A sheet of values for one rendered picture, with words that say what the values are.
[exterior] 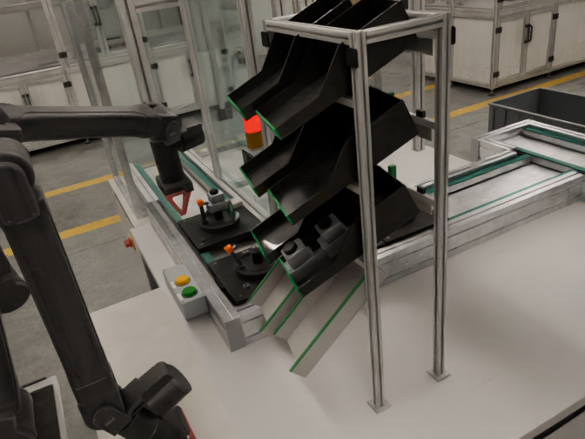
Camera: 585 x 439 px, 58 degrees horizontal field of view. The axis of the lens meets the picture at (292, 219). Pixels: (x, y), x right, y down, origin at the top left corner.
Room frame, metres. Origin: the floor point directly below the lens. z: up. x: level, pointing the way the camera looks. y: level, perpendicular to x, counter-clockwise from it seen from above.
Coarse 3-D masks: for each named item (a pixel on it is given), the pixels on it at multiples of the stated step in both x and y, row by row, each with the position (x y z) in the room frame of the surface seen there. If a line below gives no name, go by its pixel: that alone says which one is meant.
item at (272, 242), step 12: (324, 204) 0.99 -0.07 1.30; (276, 216) 1.10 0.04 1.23; (312, 216) 0.99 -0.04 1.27; (264, 228) 1.09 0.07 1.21; (276, 228) 1.07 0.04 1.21; (288, 228) 1.04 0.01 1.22; (300, 228) 0.98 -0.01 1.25; (312, 228) 0.98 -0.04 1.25; (264, 240) 1.05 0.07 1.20; (276, 240) 1.02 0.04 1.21; (288, 240) 0.97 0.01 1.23; (264, 252) 0.99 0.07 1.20; (276, 252) 0.96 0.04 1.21
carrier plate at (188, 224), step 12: (192, 216) 1.69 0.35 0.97; (240, 216) 1.64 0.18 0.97; (252, 216) 1.63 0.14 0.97; (192, 228) 1.60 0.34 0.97; (240, 228) 1.55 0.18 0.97; (252, 228) 1.54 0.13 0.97; (192, 240) 1.51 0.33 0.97; (216, 240) 1.49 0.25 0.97; (228, 240) 1.49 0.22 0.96; (204, 252) 1.46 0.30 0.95
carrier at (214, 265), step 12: (240, 252) 1.39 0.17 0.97; (252, 252) 1.29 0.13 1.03; (216, 264) 1.34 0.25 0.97; (228, 264) 1.33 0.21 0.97; (252, 264) 1.28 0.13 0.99; (264, 264) 1.27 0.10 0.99; (216, 276) 1.28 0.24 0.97; (228, 276) 1.27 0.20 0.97; (240, 276) 1.25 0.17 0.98; (252, 276) 1.23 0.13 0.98; (264, 276) 1.23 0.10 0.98; (228, 288) 1.21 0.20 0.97; (240, 288) 1.20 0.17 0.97; (252, 288) 1.19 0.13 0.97; (240, 300) 1.14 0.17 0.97
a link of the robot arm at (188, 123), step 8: (184, 120) 1.20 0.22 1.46; (192, 120) 1.21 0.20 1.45; (168, 128) 1.11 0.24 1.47; (176, 128) 1.12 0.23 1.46; (184, 128) 1.17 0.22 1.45; (192, 128) 1.19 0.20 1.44; (200, 128) 1.21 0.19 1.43; (168, 136) 1.11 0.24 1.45; (176, 136) 1.13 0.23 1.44; (184, 136) 1.18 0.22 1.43; (192, 136) 1.19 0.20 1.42; (200, 136) 1.20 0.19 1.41; (168, 144) 1.12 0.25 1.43; (184, 144) 1.18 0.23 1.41; (192, 144) 1.19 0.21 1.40; (200, 144) 1.21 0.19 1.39
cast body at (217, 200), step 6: (210, 192) 1.60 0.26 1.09; (216, 192) 1.60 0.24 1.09; (222, 192) 1.60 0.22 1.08; (210, 198) 1.59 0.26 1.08; (216, 198) 1.59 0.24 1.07; (222, 198) 1.60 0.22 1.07; (210, 204) 1.59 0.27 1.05; (216, 204) 1.59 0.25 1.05; (222, 204) 1.59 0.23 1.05; (210, 210) 1.58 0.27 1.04; (216, 210) 1.58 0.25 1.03
